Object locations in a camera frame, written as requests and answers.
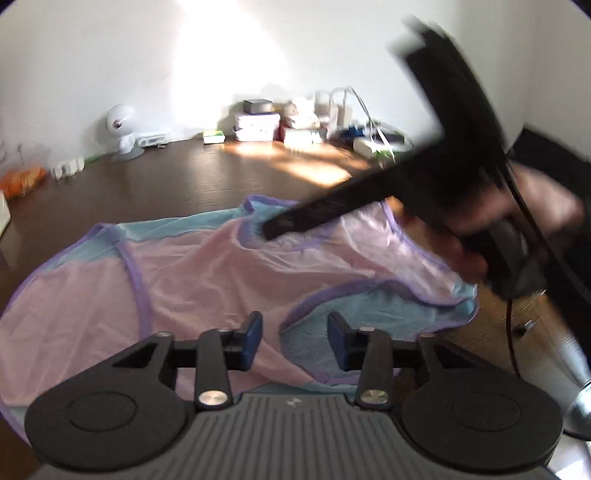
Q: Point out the pink and blue garment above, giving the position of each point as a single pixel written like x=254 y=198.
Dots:
x=194 y=277

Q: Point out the person's right forearm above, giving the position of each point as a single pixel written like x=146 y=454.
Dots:
x=554 y=157

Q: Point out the person's right hand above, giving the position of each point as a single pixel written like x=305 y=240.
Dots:
x=531 y=203

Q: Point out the small white fan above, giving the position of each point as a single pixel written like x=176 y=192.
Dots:
x=122 y=133

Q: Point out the blue packet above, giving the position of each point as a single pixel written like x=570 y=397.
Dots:
x=354 y=134

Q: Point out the green and white packet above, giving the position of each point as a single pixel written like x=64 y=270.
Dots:
x=214 y=136

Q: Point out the white paper bag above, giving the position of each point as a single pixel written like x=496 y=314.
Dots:
x=333 y=110

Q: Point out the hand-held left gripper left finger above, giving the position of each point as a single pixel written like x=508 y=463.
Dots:
x=253 y=340

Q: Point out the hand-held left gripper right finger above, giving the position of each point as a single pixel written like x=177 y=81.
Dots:
x=336 y=342

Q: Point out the white and purple box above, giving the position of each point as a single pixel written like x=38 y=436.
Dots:
x=256 y=125

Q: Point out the metal chair leg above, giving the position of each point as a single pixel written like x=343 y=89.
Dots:
x=575 y=374

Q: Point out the grey box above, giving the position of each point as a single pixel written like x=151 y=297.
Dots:
x=256 y=106

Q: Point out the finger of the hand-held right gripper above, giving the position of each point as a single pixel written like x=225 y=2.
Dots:
x=318 y=210

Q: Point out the orange plastic bag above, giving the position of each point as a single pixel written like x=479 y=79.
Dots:
x=22 y=180

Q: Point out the white flat box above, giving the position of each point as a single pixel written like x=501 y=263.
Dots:
x=302 y=136

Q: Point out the white rectangular device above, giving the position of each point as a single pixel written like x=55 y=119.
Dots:
x=153 y=138

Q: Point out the white box with green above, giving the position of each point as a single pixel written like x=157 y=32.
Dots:
x=376 y=148

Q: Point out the white power strip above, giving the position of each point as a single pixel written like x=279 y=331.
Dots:
x=67 y=167

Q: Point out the white plastic bag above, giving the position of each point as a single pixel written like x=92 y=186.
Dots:
x=302 y=114

